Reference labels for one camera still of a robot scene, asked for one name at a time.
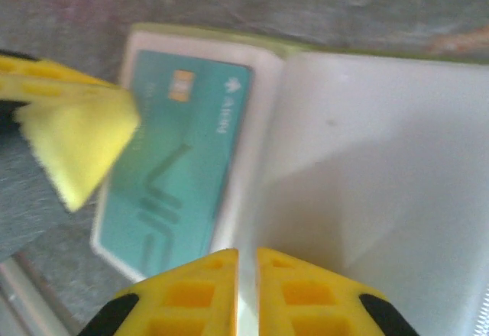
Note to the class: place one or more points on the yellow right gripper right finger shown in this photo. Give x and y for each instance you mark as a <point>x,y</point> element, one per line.
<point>305,298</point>

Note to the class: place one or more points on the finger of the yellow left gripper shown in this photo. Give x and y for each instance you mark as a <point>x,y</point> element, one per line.
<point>84,141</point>
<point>46,80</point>

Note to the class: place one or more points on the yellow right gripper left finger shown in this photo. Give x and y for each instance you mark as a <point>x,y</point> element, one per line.
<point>191,298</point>

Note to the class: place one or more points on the teal credit card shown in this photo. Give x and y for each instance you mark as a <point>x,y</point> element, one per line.
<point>191,122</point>

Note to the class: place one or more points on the green card holder clear sleeves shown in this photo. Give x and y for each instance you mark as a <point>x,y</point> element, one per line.
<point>363,141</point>

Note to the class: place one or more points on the aluminium mounting rail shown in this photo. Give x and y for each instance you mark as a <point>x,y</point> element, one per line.
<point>15,305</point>

